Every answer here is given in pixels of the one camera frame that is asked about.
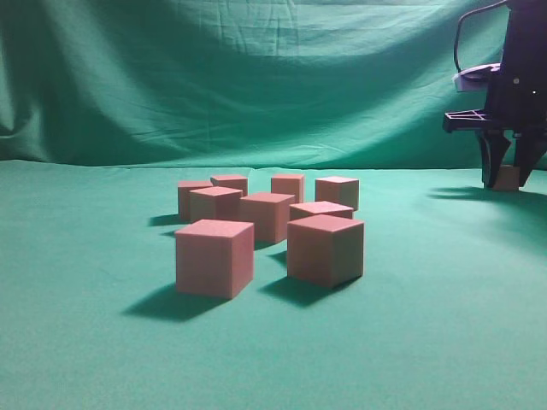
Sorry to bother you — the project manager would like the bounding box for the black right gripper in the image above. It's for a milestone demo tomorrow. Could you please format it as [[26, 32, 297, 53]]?
[[443, 65, 546, 188]]

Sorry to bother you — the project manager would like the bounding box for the pink cube column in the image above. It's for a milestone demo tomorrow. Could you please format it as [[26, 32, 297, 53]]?
[[210, 174, 248, 196], [175, 220, 255, 299], [286, 214, 365, 288], [290, 201, 354, 220], [239, 192, 296, 243], [178, 180, 213, 222], [315, 176, 360, 211], [492, 165, 520, 191]]

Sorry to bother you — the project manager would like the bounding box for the pink cube from column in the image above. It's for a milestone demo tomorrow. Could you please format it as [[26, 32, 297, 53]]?
[[271, 174, 305, 203]]

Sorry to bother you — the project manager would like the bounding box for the pink cube later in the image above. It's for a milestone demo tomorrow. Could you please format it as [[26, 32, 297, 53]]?
[[190, 186, 243, 222]]

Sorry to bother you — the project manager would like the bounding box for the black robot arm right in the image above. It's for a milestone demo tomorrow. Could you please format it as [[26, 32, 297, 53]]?
[[443, 1, 546, 190]]

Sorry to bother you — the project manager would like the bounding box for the green cloth backdrop and cover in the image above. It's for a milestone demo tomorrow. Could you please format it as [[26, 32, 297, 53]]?
[[1, 1, 546, 409]]

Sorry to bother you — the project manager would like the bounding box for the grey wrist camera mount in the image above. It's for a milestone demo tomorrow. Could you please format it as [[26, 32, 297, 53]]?
[[452, 62, 500, 92]]

